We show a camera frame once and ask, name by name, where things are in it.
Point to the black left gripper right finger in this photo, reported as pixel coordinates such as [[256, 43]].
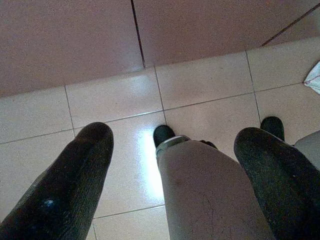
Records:
[[282, 187]]

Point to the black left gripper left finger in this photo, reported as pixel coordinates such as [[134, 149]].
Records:
[[62, 195]]

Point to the white crumpled cloth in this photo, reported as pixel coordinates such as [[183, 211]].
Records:
[[313, 80]]

